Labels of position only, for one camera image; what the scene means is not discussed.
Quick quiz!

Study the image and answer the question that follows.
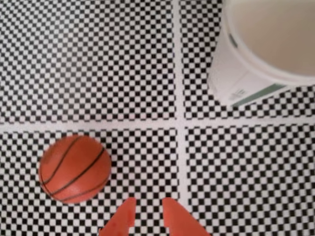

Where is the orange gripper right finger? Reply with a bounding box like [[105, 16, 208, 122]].
[[161, 197, 211, 236]]

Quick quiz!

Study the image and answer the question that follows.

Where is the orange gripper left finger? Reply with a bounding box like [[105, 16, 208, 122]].
[[98, 197, 137, 236]]

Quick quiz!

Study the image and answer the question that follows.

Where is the small orange basketball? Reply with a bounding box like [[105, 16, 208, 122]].
[[38, 134, 112, 205]]

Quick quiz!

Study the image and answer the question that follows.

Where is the white paper cup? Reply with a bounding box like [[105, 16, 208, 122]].
[[208, 0, 315, 108]]

